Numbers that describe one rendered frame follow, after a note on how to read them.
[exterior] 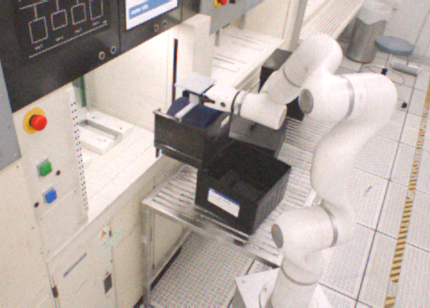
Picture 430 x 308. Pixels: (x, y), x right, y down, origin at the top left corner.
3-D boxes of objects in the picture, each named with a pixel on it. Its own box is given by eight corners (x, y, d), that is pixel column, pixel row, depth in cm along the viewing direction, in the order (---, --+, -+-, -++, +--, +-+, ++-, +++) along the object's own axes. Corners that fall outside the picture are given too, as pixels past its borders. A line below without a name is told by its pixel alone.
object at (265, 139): (272, 168, 190) (277, 146, 182) (211, 150, 197) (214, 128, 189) (285, 136, 213) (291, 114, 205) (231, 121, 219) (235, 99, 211)
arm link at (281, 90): (301, 32, 115) (261, 83, 142) (278, 74, 108) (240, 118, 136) (328, 50, 115) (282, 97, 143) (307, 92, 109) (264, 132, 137)
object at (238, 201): (192, 202, 168) (195, 169, 158) (230, 169, 187) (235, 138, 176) (251, 236, 157) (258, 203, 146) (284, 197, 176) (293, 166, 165)
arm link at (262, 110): (252, 86, 135) (239, 106, 131) (290, 98, 131) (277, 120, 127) (252, 101, 142) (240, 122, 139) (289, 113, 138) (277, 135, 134)
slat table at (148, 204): (249, 367, 193) (282, 266, 147) (142, 308, 212) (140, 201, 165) (323, 203, 288) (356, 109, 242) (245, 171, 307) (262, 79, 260)
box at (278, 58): (302, 122, 225) (314, 80, 209) (253, 107, 232) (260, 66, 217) (314, 99, 246) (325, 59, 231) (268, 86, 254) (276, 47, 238)
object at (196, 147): (198, 183, 148) (206, 106, 129) (150, 162, 155) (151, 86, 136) (228, 149, 166) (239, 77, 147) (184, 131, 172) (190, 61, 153)
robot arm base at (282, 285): (327, 322, 131) (344, 288, 120) (273, 338, 125) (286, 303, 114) (300, 274, 145) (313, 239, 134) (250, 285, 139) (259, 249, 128)
